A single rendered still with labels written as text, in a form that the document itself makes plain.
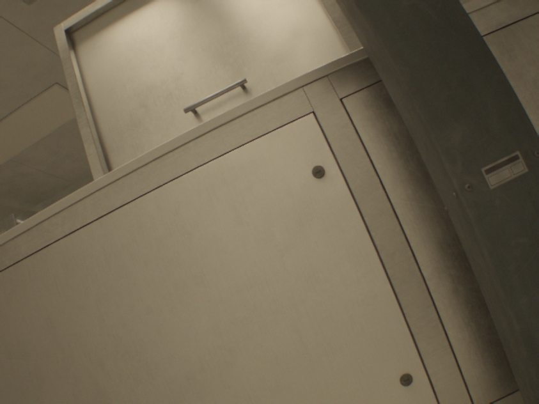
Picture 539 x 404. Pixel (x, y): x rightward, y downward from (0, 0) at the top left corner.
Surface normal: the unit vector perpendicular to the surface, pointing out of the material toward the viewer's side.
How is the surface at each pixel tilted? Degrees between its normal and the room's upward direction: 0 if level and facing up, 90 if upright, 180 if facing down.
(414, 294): 90
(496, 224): 90
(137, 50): 90
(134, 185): 90
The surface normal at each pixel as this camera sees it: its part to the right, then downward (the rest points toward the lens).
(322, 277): -0.26, -0.15
